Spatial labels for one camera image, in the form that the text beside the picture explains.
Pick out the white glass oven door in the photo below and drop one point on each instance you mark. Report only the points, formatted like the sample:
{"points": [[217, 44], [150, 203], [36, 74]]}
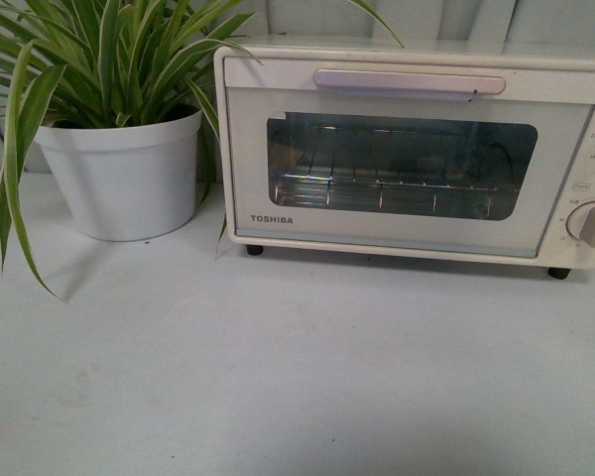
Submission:
{"points": [[539, 112]]}

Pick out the white plastic flower pot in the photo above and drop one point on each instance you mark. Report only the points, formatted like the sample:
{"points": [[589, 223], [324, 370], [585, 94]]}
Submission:
{"points": [[126, 184]]}

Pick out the green striped spider plant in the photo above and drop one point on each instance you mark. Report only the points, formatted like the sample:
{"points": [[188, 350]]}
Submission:
{"points": [[99, 65]]}

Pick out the beige lower timer knob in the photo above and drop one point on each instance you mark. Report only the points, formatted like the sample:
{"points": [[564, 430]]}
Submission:
{"points": [[580, 224]]}

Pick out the metal wire oven rack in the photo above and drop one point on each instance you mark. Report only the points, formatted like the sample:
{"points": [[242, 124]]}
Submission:
{"points": [[396, 171]]}

